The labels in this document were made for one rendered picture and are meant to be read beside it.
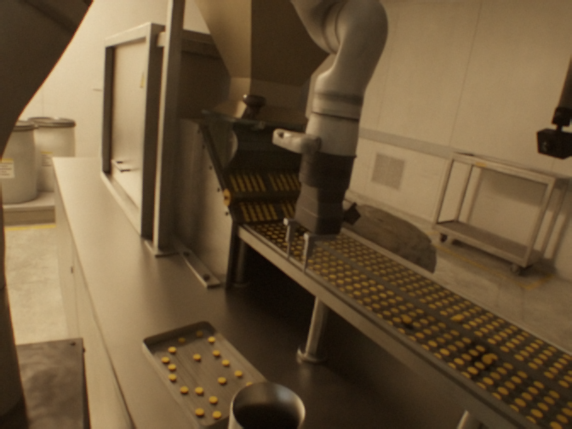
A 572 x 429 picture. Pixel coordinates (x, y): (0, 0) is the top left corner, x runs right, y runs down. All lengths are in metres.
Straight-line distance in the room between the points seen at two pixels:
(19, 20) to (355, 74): 0.36
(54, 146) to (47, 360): 3.12
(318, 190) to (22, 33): 0.37
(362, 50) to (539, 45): 4.12
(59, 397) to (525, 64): 4.51
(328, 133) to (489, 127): 4.15
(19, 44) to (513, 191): 4.35
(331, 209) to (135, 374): 0.37
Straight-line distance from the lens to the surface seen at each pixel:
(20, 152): 3.40
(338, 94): 0.51
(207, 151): 0.85
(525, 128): 4.46
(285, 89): 0.86
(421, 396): 0.66
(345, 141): 0.51
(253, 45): 0.78
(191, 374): 0.60
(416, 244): 0.81
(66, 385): 0.61
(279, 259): 0.64
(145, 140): 1.00
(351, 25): 0.50
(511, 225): 4.50
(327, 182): 0.51
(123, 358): 0.64
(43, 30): 0.40
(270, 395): 0.49
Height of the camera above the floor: 1.21
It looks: 17 degrees down
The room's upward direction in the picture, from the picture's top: 9 degrees clockwise
